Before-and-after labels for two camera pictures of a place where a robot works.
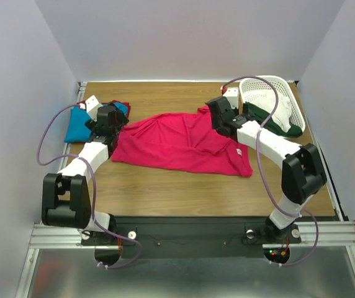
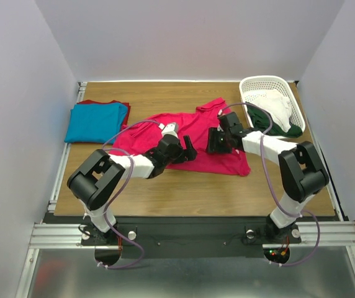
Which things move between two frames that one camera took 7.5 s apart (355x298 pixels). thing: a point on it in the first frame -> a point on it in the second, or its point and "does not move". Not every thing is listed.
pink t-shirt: [183, 141] does not move
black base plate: [190, 236] does not move
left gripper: [121, 120] -> [187, 155]
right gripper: [216, 103] -> [215, 141]
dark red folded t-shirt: [126, 104] does not move
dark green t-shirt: [260, 116] does not move
